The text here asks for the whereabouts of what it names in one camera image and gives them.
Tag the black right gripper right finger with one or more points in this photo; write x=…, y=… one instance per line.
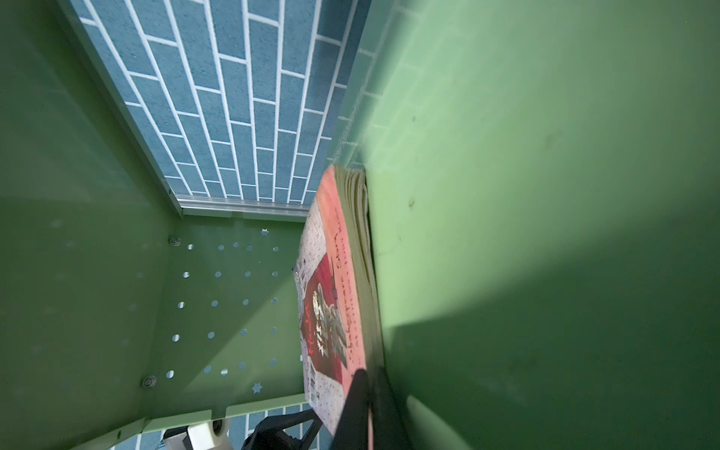
x=388, y=430

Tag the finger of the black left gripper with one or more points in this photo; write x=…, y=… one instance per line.
x=271, y=432

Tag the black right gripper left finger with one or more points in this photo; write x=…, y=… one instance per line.
x=353, y=430

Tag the red pink illustrated book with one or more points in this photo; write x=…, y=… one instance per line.
x=338, y=308

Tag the green two-tier shelf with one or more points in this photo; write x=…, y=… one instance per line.
x=543, y=199

